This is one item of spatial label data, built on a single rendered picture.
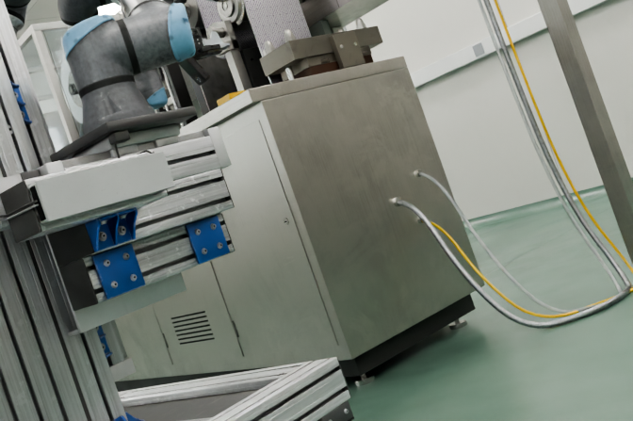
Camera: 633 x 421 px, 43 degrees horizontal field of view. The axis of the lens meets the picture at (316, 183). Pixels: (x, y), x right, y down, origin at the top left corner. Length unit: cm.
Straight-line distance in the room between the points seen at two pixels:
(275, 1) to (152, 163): 138
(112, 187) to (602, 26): 381
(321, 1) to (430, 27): 274
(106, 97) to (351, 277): 96
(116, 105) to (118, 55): 11
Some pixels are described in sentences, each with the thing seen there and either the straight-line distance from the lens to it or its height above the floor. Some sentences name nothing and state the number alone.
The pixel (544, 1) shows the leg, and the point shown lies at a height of 87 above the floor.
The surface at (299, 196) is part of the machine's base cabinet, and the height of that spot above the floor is 57.
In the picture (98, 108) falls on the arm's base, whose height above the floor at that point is 86.
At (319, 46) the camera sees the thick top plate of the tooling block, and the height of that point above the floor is 99.
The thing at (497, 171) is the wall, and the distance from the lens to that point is 540.
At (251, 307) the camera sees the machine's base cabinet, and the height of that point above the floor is 30.
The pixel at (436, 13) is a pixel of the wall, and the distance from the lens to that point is 549.
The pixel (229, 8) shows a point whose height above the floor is 123.
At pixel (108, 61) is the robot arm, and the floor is 95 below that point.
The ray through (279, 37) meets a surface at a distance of 270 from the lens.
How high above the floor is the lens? 55
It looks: 1 degrees up
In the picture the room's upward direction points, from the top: 19 degrees counter-clockwise
